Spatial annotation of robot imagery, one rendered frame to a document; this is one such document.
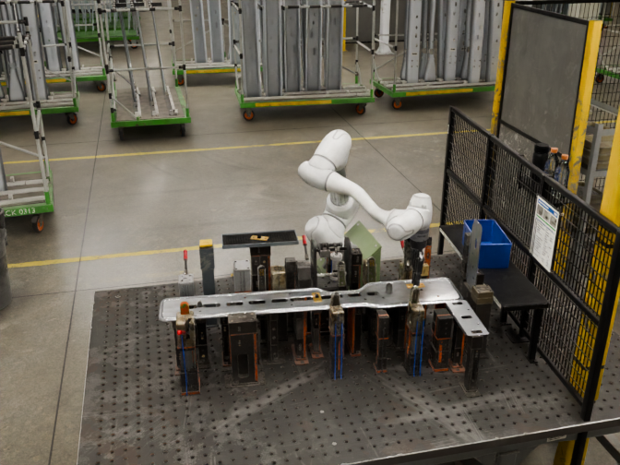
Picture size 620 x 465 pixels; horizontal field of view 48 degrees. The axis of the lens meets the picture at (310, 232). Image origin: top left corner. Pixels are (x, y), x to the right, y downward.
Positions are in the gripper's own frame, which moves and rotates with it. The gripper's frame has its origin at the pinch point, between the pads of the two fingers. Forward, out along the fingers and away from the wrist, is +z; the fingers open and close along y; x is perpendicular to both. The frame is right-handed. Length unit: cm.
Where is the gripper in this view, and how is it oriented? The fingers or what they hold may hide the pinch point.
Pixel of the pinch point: (415, 278)
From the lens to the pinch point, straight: 326.7
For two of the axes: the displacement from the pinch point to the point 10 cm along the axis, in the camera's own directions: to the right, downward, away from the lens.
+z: 0.1, 9.1, 4.1
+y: 1.5, 4.1, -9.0
